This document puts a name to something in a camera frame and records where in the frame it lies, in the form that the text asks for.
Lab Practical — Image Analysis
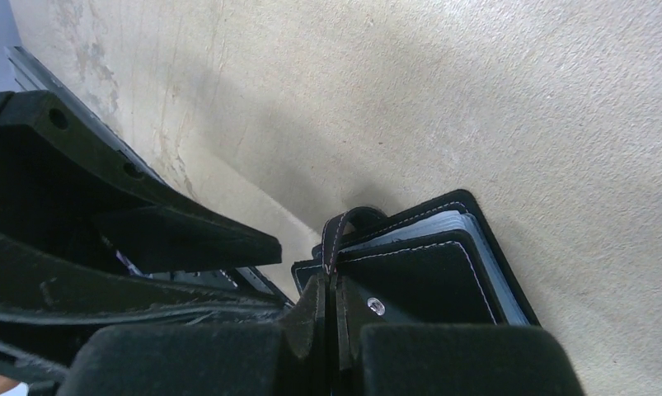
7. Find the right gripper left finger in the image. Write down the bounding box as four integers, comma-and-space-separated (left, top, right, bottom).
58, 276, 327, 395

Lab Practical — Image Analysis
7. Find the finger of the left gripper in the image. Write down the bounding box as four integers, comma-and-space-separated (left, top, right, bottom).
0, 233, 284, 383
0, 91, 282, 273

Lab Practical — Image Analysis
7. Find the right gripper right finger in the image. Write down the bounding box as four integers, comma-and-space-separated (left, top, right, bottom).
334, 281, 584, 395

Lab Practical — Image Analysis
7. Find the black leather card holder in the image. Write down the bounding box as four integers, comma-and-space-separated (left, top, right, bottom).
291, 189, 539, 326

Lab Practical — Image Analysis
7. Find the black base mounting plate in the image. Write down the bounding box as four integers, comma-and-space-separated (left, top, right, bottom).
145, 266, 294, 308

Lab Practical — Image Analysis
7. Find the aluminium frame rail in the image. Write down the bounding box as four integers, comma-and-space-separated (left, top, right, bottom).
5, 46, 167, 185

